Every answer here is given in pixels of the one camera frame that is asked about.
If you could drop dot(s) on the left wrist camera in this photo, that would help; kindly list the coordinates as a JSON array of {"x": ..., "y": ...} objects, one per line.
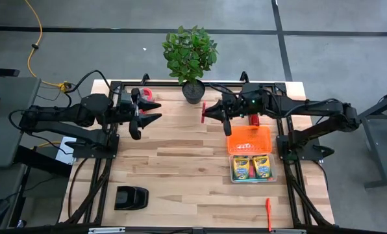
[{"x": 126, "y": 102}]

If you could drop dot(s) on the flat black bar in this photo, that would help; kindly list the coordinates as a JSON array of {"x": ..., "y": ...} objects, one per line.
[{"x": 2, "y": 72}]

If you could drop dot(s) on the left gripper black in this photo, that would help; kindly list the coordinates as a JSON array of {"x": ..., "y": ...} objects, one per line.
[{"x": 135, "y": 117}]

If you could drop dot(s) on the black plastic holder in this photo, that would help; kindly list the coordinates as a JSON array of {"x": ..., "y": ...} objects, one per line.
[{"x": 130, "y": 197}]

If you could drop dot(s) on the pink eraser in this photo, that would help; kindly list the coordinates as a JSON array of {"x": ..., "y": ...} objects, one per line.
[{"x": 251, "y": 171}]

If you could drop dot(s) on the orange lid clear pencil case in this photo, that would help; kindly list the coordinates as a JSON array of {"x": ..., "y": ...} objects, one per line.
[{"x": 248, "y": 139}]

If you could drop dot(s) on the red tape dispenser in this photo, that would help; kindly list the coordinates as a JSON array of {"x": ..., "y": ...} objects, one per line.
[{"x": 147, "y": 94}]

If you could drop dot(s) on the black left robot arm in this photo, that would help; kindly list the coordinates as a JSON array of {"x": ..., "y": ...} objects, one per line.
[{"x": 96, "y": 104}]

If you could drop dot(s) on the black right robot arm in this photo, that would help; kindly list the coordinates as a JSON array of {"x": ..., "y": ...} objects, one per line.
[{"x": 310, "y": 107}]

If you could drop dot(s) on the black aluminium table frame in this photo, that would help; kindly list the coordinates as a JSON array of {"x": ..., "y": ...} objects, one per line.
[{"x": 161, "y": 84}]

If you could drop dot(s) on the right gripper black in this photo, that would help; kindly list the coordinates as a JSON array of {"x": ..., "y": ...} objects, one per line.
[{"x": 237, "y": 112}]

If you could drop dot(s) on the orange marker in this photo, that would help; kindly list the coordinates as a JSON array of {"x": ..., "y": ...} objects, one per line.
[{"x": 269, "y": 214}]

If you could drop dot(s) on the grey metal stand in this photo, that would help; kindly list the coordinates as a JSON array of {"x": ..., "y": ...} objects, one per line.
[{"x": 378, "y": 146}]

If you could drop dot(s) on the white box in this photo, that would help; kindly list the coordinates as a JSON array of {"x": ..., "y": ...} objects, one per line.
[{"x": 65, "y": 152}]

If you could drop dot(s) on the yellow green crayon box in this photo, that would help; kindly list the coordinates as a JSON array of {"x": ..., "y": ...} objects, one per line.
[
  {"x": 241, "y": 167},
  {"x": 261, "y": 166}
]

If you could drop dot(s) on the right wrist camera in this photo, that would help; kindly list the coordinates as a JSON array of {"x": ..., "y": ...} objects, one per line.
[{"x": 235, "y": 101}]

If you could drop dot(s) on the silver metal bracket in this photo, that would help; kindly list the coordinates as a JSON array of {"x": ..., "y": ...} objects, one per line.
[
  {"x": 106, "y": 230},
  {"x": 287, "y": 231}
]

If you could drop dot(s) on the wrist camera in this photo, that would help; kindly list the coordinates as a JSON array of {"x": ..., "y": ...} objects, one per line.
[
  {"x": 235, "y": 101},
  {"x": 126, "y": 102}
]

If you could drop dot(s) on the grey side table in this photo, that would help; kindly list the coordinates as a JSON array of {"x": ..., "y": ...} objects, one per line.
[{"x": 8, "y": 123}]

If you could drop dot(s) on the green potted plant black pot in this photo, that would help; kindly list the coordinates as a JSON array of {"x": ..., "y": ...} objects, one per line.
[{"x": 190, "y": 55}]

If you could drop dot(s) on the black frame bracket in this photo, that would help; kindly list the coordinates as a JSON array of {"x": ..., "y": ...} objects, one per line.
[
  {"x": 144, "y": 78},
  {"x": 244, "y": 77}
]

